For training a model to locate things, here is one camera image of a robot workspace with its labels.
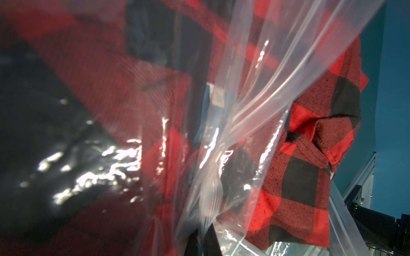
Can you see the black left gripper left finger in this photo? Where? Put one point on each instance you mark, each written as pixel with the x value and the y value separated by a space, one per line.
pixel 193 247

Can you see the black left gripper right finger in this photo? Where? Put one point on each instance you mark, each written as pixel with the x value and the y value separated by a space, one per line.
pixel 211 244

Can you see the red black checkered cloth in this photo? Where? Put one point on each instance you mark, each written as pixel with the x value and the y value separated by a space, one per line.
pixel 304 144

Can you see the clear plastic vacuum bag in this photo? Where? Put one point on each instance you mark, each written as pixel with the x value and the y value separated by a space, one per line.
pixel 224 144

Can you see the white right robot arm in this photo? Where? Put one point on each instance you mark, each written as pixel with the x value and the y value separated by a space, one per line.
pixel 383 231

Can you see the aluminium mounting rail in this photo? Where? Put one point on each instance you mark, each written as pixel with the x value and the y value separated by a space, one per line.
pixel 365 179

